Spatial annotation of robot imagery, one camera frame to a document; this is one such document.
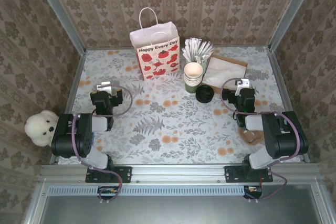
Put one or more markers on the white red printed paper bag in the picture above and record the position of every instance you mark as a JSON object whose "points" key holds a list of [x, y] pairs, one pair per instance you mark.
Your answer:
{"points": [[157, 61]]}

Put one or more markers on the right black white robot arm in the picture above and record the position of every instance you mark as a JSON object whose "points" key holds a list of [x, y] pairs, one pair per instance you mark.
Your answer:
{"points": [[283, 140]]}

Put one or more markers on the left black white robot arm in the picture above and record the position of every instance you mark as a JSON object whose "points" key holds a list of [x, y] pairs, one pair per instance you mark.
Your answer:
{"points": [[65, 140]]}

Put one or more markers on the white paper napkins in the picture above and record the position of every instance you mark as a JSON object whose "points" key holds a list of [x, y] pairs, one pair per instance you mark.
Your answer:
{"points": [[223, 72]]}

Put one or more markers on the stack of black cup lids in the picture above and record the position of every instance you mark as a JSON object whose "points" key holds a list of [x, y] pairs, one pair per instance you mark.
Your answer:
{"points": [[204, 94]]}

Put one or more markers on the brown cardboard napkin box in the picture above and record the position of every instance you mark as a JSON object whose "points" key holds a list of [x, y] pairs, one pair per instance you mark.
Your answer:
{"points": [[231, 58]]}

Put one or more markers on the green cup holding packets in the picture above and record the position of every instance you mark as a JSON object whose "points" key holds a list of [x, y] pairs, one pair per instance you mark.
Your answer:
{"points": [[202, 64]]}

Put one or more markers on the stack of paper cups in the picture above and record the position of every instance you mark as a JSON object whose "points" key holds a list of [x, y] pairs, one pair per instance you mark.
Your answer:
{"points": [[193, 70]]}

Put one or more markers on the white teddy bear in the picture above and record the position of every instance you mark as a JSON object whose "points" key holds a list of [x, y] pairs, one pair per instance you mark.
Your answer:
{"points": [[39, 127]]}

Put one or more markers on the floral patterned table cover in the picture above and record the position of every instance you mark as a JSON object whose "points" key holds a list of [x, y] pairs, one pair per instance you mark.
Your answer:
{"points": [[183, 142]]}

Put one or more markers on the grey metal panel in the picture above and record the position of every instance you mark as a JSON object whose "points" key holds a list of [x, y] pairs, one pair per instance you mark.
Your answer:
{"points": [[183, 208]]}

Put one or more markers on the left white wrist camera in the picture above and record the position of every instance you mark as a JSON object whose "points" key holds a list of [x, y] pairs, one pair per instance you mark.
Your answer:
{"points": [[103, 85]]}

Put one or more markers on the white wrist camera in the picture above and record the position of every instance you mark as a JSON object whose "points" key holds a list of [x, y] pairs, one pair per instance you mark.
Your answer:
{"points": [[244, 83], [103, 85]]}

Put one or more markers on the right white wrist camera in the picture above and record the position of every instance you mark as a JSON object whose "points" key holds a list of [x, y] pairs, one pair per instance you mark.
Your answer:
{"points": [[244, 83]]}

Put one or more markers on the aluminium side rail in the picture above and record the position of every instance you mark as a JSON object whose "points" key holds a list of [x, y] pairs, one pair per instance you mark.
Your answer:
{"points": [[76, 77], [283, 90]]}

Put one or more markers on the aluminium frame post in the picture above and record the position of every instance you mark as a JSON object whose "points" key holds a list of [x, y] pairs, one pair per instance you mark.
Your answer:
{"points": [[291, 11], [61, 14]]}

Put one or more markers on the aluminium front frame rail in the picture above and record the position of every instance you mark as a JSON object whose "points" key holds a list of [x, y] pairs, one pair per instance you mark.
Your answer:
{"points": [[178, 172]]}

